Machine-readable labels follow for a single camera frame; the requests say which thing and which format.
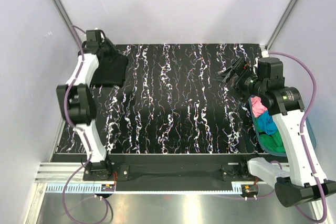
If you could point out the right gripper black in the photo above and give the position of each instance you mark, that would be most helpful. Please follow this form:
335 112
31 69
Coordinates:
237 70

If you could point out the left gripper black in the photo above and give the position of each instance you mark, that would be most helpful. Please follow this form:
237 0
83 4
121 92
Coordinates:
105 51

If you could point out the black t shirt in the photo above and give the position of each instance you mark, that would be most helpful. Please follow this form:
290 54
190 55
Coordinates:
111 71

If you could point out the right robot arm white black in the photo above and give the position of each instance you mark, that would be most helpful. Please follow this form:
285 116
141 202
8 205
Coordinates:
306 181

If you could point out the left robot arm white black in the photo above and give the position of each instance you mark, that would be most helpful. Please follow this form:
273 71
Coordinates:
78 107

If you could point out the pink t shirt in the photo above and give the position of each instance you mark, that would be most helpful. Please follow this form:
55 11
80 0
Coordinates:
257 107

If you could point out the blue t shirt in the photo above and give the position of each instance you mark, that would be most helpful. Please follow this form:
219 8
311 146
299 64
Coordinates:
266 124

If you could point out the green t shirt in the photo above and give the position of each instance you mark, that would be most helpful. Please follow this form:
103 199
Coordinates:
272 142

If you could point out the teal plastic laundry basket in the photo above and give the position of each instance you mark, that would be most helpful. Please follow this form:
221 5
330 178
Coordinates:
257 134

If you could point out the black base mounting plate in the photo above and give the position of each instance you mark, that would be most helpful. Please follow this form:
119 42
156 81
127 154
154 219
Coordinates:
179 171

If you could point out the left aluminium frame post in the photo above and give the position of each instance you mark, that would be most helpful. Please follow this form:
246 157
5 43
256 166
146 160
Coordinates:
67 21

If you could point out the aluminium rail profile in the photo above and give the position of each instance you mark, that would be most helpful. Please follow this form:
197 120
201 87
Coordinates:
61 172

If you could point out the white slotted cable duct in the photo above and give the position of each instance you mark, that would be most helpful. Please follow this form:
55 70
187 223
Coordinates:
231 189

